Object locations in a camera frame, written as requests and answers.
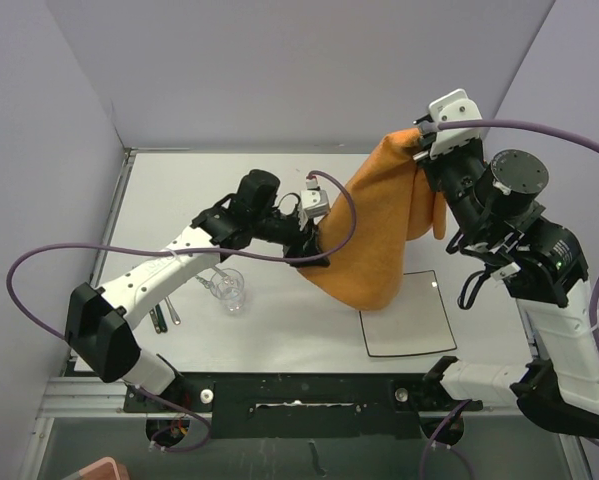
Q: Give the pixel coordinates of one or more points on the clear plastic cup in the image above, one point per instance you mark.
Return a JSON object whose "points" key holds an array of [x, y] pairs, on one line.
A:
{"points": [[231, 297]]}

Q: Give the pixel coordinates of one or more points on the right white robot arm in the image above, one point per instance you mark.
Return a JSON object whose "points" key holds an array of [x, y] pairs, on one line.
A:
{"points": [[542, 266]]}

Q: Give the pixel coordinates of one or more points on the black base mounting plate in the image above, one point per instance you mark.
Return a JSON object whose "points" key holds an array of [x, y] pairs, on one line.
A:
{"points": [[314, 406]]}

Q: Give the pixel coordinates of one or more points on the silver fork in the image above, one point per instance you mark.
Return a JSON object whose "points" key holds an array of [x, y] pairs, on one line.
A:
{"points": [[207, 284]]}

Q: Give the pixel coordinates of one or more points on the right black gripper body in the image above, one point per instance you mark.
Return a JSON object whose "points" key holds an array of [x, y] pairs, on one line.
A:
{"points": [[458, 172]]}

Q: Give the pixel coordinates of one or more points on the pink box corner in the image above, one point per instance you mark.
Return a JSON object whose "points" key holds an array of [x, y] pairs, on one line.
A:
{"points": [[106, 468]]}

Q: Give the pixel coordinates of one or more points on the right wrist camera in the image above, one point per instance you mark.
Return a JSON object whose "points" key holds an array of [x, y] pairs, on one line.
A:
{"points": [[455, 106]]}

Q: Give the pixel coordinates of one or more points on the orange cloth placemat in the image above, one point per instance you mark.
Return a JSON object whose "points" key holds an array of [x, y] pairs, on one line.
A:
{"points": [[394, 204]]}

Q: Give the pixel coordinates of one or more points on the green handled utensil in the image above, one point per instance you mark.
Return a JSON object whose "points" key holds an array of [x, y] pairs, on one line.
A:
{"points": [[158, 320]]}

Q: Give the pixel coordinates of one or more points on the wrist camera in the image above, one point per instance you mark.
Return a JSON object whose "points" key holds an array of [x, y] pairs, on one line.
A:
{"points": [[314, 203], [455, 106]]}

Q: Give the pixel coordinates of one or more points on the white square plate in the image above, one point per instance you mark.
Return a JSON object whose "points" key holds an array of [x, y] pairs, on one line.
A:
{"points": [[415, 323]]}

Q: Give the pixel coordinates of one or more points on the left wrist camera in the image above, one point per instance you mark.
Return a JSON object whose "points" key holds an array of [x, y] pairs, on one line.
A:
{"points": [[314, 203]]}

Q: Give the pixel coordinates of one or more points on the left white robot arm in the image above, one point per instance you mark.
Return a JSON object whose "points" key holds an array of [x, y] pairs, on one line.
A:
{"points": [[101, 320]]}

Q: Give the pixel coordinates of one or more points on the silver knife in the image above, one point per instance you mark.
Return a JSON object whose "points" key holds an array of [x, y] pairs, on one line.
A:
{"points": [[221, 276]]}

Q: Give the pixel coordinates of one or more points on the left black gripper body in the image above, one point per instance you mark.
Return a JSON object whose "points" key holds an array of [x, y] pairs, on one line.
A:
{"points": [[283, 229]]}

